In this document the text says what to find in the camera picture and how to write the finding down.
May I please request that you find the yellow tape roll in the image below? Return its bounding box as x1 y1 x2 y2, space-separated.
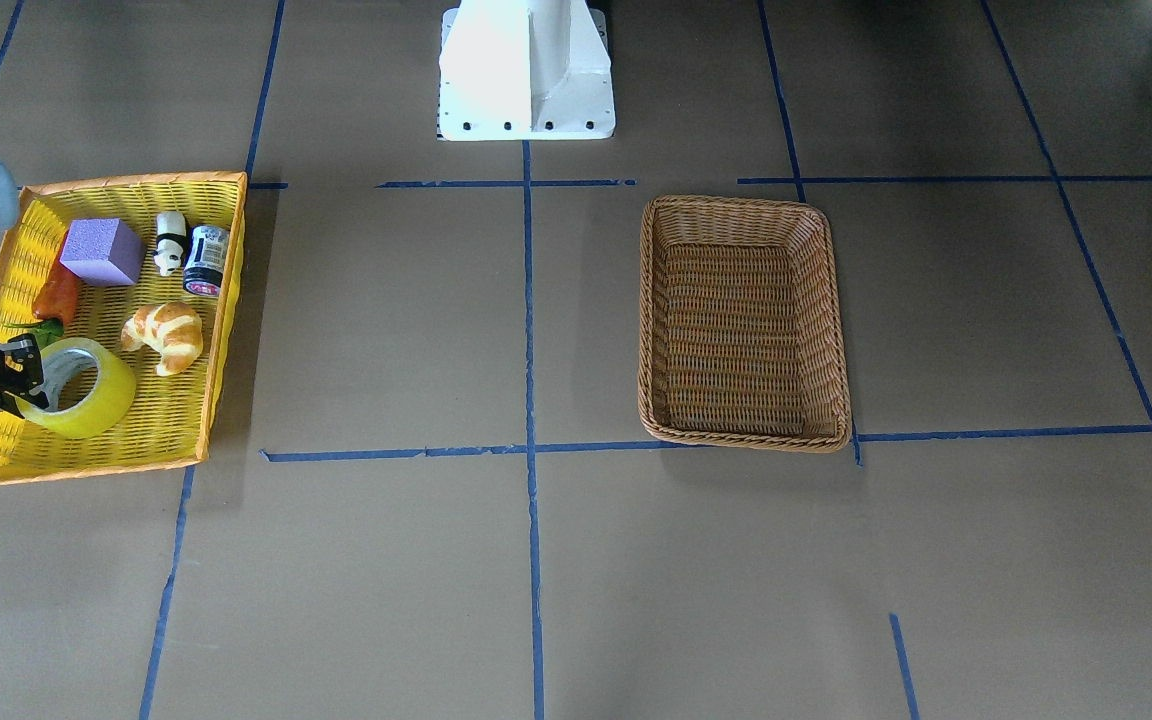
23 338 137 439

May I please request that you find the yellow woven basket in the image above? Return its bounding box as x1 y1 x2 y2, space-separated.
0 170 248 486

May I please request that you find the brown wicker basket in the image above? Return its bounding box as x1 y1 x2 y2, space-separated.
637 195 852 454

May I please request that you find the toy carrot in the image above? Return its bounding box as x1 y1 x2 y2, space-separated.
5 250 83 348

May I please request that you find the purple foam block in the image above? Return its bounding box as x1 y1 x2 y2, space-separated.
58 218 146 287

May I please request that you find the toy croissant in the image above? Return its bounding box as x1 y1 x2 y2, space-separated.
119 301 204 377

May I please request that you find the panda figurine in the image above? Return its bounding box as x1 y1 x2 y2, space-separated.
154 211 191 276

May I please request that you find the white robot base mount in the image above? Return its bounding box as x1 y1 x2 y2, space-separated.
435 1 617 142

